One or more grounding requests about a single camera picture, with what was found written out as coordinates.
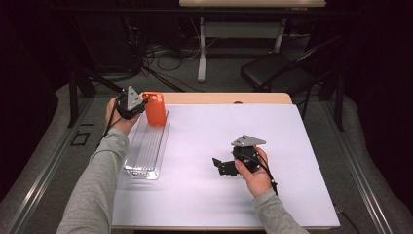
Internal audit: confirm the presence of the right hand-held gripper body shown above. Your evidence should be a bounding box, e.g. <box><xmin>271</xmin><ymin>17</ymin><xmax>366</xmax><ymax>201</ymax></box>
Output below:
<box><xmin>230</xmin><ymin>134</ymin><xmax>267</xmax><ymax>174</ymax></box>

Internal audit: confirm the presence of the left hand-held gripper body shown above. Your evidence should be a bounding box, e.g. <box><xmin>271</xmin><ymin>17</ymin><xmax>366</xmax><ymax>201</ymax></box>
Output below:
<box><xmin>115</xmin><ymin>85</ymin><xmax>146</xmax><ymax>121</ymax></box>

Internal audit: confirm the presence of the orange phone case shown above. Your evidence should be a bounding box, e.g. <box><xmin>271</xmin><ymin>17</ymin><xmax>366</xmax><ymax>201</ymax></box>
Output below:
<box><xmin>141</xmin><ymin>91</ymin><xmax>169</xmax><ymax>128</ymax></box>

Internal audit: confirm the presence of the clear plastic bin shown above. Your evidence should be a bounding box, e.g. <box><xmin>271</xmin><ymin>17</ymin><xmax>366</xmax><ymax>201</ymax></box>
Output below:
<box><xmin>123</xmin><ymin>109</ymin><xmax>171</xmax><ymax>181</ymax></box>

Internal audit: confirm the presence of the person's left hand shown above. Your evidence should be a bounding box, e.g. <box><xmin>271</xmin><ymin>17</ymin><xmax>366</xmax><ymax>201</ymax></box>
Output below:
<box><xmin>105</xmin><ymin>97</ymin><xmax>142</xmax><ymax>135</ymax></box>

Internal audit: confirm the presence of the person's right hand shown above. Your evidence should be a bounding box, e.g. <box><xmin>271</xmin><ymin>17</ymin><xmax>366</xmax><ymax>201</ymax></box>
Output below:
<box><xmin>234</xmin><ymin>145</ymin><xmax>275</xmax><ymax>199</ymax></box>

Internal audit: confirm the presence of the black metal stand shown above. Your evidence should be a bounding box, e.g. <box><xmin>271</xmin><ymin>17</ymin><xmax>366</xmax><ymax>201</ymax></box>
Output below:
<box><xmin>318</xmin><ymin>71</ymin><xmax>346</xmax><ymax>133</ymax></box>
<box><xmin>66</xmin><ymin>61</ymin><xmax>126</xmax><ymax>129</ymax></box>

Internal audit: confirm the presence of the black metal crossbar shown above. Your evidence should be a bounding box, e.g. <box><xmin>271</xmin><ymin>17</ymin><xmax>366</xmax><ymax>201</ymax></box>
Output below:
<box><xmin>48</xmin><ymin>7</ymin><xmax>358</xmax><ymax>18</ymax></box>

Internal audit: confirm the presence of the black folding chair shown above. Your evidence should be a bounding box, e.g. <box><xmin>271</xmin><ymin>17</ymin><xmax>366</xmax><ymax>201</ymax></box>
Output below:
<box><xmin>240</xmin><ymin>33</ymin><xmax>346</xmax><ymax>98</ymax></box>

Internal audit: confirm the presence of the desk with white metal legs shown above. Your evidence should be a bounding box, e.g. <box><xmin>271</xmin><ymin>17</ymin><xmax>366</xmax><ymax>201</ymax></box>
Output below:
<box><xmin>178</xmin><ymin>0</ymin><xmax>327</xmax><ymax>83</ymax></box>

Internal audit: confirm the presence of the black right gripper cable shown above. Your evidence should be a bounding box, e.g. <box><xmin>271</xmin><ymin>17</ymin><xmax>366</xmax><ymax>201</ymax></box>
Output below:
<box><xmin>254</xmin><ymin>152</ymin><xmax>280</xmax><ymax>197</ymax></box>

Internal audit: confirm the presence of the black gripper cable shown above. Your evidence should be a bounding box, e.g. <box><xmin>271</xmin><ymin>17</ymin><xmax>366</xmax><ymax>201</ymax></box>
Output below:
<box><xmin>254</xmin><ymin>152</ymin><xmax>280</xmax><ymax>197</ymax></box>
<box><xmin>95</xmin><ymin>98</ymin><xmax>122</xmax><ymax>150</ymax></box>

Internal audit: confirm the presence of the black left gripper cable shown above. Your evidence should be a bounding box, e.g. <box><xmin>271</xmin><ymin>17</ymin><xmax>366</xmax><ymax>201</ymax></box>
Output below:
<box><xmin>95</xmin><ymin>98</ymin><xmax>122</xmax><ymax>150</ymax></box>

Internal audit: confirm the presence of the tangle of black floor cables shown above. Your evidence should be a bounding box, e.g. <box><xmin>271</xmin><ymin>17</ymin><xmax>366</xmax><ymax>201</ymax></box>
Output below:
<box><xmin>120</xmin><ymin>13</ymin><xmax>222</xmax><ymax>94</ymax></box>

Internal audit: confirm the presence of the metal floor rail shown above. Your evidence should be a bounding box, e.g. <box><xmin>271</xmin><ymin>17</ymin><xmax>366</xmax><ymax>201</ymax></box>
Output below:
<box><xmin>0</xmin><ymin>97</ymin><xmax>95</xmax><ymax>234</ymax></box>
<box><xmin>320</xmin><ymin>100</ymin><xmax>395</xmax><ymax>234</ymax></box>

